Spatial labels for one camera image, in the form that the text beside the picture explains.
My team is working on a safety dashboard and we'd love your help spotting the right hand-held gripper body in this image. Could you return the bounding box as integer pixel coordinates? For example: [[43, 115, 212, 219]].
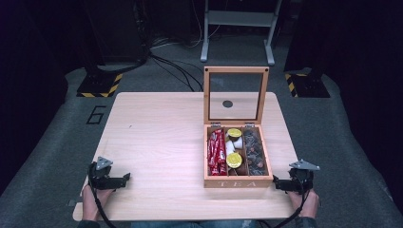
[[288, 159, 321, 195]]

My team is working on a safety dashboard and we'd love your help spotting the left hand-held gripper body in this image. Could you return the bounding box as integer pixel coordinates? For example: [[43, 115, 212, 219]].
[[87, 156, 116, 191]]

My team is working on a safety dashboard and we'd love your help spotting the wooden box with glass lid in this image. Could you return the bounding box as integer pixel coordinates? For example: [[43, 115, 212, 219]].
[[202, 66, 275, 190]]

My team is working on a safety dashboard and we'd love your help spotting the person's right hand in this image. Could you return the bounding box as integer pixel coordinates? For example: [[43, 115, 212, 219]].
[[287, 188, 320, 219]]

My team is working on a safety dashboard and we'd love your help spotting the person's left hand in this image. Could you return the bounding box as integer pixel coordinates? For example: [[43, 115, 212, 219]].
[[81, 184, 114, 222]]

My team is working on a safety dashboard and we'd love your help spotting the pile of dark tea packets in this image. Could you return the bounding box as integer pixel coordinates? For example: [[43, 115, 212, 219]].
[[242, 127, 269, 177]]

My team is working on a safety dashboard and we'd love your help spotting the large yellow-lidded capsule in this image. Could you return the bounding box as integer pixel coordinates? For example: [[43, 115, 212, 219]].
[[225, 152, 244, 170]]

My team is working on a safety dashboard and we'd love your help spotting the red stick sachet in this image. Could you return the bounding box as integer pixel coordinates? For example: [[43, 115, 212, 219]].
[[209, 160, 228, 177], [207, 131, 218, 169], [216, 128, 227, 165]]

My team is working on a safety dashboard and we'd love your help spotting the small yellow-lidded capsule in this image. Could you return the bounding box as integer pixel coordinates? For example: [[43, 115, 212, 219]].
[[226, 127, 243, 139]]

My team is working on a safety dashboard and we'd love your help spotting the black yellow striped stand base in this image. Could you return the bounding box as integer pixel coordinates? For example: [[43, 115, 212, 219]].
[[76, 64, 124, 99], [283, 67, 331, 99]]

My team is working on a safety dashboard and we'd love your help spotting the grey metal stand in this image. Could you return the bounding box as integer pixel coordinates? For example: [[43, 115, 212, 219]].
[[200, 0, 283, 67]]

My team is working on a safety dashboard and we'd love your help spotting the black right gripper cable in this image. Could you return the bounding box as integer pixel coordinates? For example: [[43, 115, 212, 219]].
[[258, 189, 314, 228]]

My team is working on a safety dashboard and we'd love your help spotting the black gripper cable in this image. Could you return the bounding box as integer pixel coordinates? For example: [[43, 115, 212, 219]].
[[258, 189, 314, 228], [86, 162, 119, 228]]

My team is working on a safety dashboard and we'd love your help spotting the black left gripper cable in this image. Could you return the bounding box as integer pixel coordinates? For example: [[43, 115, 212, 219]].
[[86, 162, 119, 228]]

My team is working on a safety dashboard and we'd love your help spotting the black floor cable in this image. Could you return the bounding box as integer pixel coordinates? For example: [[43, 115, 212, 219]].
[[150, 56, 195, 93], [148, 52, 204, 93]]

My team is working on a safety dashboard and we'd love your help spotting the dark stand post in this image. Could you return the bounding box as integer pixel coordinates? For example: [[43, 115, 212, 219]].
[[83, 0, 150, 74]]

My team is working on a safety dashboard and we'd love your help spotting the white floor cable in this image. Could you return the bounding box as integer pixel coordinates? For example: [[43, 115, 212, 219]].
[[151, 0, 222, 50]]

